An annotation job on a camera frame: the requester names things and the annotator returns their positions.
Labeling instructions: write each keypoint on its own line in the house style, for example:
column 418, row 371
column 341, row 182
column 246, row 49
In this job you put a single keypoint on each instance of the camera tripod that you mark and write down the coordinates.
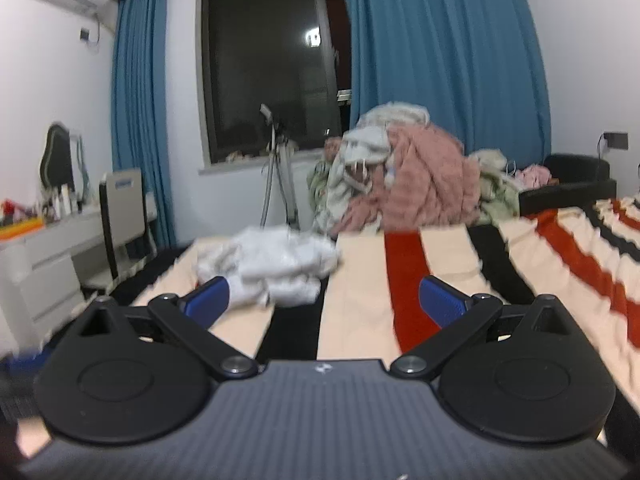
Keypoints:
column 280, row 148

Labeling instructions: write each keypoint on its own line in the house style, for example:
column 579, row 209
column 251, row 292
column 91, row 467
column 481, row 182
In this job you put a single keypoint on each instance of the white black chair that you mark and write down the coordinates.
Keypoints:
column 127, row 240

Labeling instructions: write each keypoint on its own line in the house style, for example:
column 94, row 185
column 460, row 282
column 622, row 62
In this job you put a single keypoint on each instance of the white dressing table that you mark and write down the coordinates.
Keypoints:
column 42, row 273

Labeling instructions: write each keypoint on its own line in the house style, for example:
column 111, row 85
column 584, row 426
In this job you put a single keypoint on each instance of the pile of light clothes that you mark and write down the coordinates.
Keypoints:
column 339, row 176

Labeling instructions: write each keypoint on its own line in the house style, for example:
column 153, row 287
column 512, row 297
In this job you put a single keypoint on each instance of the orange tray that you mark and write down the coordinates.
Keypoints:
column 21, row 228

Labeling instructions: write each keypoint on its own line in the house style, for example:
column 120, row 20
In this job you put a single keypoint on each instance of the dark window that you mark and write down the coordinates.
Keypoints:
column 273, row 65

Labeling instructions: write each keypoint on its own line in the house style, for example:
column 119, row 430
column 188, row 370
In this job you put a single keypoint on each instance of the wall power socket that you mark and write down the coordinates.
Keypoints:
column 615, row 140

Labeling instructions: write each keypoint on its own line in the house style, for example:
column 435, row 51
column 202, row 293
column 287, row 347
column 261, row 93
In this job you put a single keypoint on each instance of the white t-shirt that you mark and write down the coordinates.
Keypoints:
column 275, row 265

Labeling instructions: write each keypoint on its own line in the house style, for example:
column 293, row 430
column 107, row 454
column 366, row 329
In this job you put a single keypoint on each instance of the pink fluffy blanket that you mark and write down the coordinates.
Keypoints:
column 430, row 182

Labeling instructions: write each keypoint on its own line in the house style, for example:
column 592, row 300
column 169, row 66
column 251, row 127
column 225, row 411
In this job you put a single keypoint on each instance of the right blue curtain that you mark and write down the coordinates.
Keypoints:
column 475, row 65

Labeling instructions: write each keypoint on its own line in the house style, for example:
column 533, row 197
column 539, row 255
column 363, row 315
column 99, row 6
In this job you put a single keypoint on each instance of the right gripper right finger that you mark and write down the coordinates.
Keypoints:
column 460, row 319

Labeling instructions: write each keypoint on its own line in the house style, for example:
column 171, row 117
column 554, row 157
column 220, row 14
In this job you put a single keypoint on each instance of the striped fleece blanket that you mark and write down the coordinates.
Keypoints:
column 368, row 308

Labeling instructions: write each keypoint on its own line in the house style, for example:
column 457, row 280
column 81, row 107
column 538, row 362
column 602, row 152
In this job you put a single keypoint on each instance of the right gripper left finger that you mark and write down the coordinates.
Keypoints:
column 186, row 320

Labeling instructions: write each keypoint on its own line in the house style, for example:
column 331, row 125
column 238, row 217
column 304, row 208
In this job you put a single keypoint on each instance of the black armchair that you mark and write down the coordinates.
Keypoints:
column 582, row 180

